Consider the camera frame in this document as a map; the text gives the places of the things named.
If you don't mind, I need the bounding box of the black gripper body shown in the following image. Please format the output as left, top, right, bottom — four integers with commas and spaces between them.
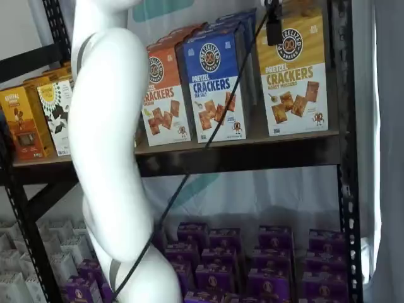
262, 0, 284, 20

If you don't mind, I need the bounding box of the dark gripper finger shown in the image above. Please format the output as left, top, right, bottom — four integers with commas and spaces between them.
266, 18, 282, 47

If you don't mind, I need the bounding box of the yellow white pretzel crackers box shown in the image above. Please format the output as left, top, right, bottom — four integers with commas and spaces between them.
256, 8, 329, 137
282, 0, 323, 16

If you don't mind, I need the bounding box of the blue white pretzel crackers box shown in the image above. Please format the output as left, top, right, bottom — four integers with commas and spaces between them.
182, 30, 253, 143
195, 8, 257, 35

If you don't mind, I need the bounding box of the orange white pretzel crackers box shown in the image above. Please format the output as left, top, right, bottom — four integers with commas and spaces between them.
146, 21, 209, 51
140, 47, 192, 146

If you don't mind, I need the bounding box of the purple snack box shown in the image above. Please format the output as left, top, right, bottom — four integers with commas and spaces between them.
306, 251, 347, 275
61, 276, 102, 303
176, 222, 209, 250
258, 225, 293, 252
77, 258, 105, 285
195, 264, 234, 293
247, 270, 291, 300
301, 274, 348, 303
210, 229, 241, 253
184, 290, 225, 303
201, 247, 237, 272
100, 282, 116, 303
252, 249, 291, 274
172, 261, 194, 294
309, 229, 345, 253
165, 242, 199, 269

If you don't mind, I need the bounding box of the orange brown cracker box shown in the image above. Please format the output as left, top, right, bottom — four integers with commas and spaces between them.
0, 85, 53, 160
23, 62, 75, 92

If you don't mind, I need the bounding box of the black white cookie box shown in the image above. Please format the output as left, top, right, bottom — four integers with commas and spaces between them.
37, 80, 76, 158

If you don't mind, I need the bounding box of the black metal shelving rack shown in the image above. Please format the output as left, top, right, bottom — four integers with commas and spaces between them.
0, 0, 364, 303

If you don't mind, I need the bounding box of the white curtain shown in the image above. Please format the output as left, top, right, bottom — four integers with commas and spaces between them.
348, 0, 404, 303

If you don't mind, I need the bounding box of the white backdrop with teal print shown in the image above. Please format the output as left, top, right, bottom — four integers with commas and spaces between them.
126, 0, 343, 231

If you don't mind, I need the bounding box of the white carton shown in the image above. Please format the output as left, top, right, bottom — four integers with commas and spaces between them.
0, 232, 16, 252
47, 219, 74, 241
18, 252, 44, 275
50, 252, 78, 282
25, 273, 48, 303
59, 235, 92, 263
0, 249, 21, 275
0, 273, 32, 303

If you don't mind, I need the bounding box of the long black cable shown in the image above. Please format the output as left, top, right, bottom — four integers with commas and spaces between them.
112, 11, 271, 302

